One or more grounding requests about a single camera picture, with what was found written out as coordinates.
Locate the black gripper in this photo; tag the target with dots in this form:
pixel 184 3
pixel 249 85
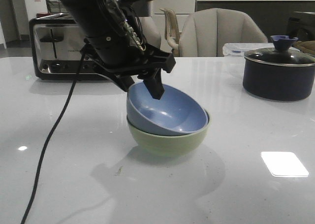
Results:
pixel 118 62

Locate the blue bowl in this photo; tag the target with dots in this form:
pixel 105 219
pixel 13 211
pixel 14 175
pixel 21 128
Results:
pixel 176 113

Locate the green bowl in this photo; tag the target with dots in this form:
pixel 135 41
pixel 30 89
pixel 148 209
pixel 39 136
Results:
pixel 169 146

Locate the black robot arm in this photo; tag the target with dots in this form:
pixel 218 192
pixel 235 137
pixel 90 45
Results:
pixel 111 19

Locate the left beige upholstered chair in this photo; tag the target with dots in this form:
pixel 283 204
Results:
pixel 149 29

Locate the beige upholstered chair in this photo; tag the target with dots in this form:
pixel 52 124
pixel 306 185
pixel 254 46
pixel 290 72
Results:
pixel 149 29
pixel 205 32

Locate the cream plastic chair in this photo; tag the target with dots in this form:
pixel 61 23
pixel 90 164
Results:
pixel 171 33

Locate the right beige upholstered chair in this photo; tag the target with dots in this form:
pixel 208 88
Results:
pixel 205 32

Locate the white cabinet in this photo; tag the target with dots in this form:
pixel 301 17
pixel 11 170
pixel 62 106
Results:
pixel 181 8

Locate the black and chrome toaster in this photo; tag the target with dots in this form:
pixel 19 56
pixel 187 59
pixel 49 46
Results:
pixel 57 43

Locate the clear plastic container blue clips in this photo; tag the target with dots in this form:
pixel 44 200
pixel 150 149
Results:
pixel 233 49

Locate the metal shelf cart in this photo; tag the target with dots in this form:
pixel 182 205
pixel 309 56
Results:
pixel 55 6

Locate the red box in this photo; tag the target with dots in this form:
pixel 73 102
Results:
pixel 42 14

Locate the dark blue saucepan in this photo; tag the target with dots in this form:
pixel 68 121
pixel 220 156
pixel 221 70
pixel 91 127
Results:
pixel 282 83

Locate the glass pot lid blue knob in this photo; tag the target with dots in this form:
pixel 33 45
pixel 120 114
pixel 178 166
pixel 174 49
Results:
pixel 280 54

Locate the brown cushion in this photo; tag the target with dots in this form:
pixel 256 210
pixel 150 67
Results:
pixel 305 46

